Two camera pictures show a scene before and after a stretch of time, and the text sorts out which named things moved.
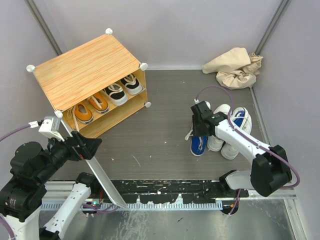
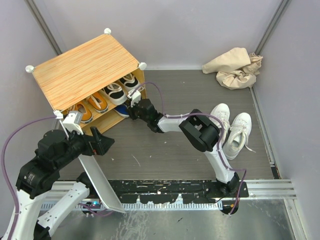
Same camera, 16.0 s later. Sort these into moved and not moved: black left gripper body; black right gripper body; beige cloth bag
Moved: black right gripper body
Not moved: beige cloth bag; black left gripper body
